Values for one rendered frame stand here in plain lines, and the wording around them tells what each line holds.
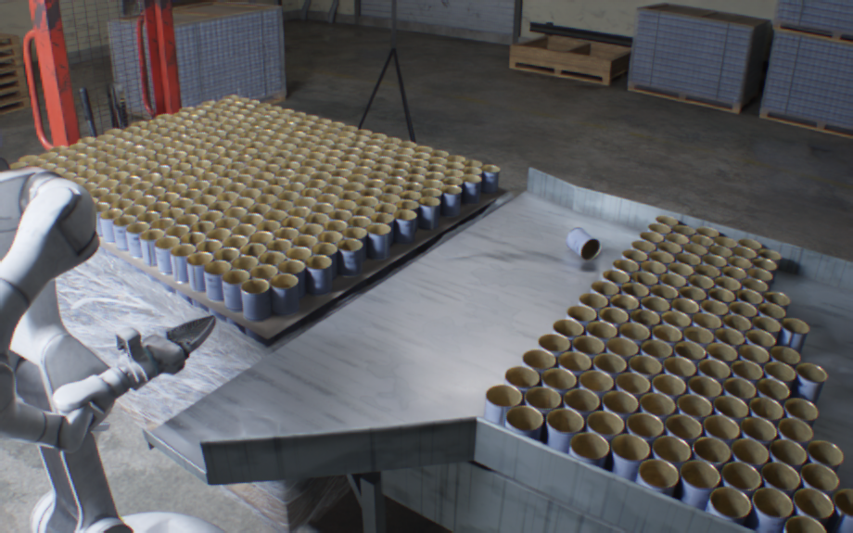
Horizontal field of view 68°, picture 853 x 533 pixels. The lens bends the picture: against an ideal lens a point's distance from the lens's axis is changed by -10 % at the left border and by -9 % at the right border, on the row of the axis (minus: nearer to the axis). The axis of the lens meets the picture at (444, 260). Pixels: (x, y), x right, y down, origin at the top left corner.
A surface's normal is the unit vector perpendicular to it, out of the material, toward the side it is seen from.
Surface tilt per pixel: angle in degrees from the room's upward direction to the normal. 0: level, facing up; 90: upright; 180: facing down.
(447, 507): 90
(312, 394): 0
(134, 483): 0
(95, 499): 90
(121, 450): 0
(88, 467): 89
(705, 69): 90
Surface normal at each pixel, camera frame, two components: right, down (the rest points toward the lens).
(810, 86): -0.55, 0.40
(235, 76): 0.83, 0.30
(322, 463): 0.19, 0.46
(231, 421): 0.03, -0.88
